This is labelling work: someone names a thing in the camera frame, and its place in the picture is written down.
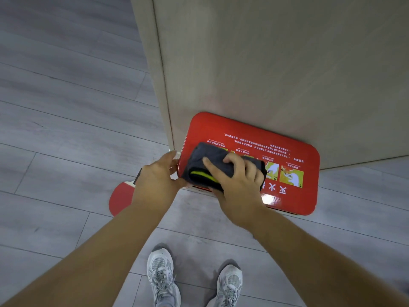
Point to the person's left hand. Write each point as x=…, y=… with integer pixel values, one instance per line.
x=156, y=185

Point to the person's right hand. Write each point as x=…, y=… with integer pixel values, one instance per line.
x=243, y=195

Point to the person's right forearm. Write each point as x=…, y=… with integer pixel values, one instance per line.
x=313, y=262

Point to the person's left forearm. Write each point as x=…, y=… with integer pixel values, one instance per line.
x=96, y=262

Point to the dark grey cleaning cloth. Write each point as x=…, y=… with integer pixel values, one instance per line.
x=207, y=153

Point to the red fire extinguisher box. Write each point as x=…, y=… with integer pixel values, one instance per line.
x=271, y=137

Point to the grey white sneaker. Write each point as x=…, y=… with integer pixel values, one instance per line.
x=161, y=271
x=228, y=284

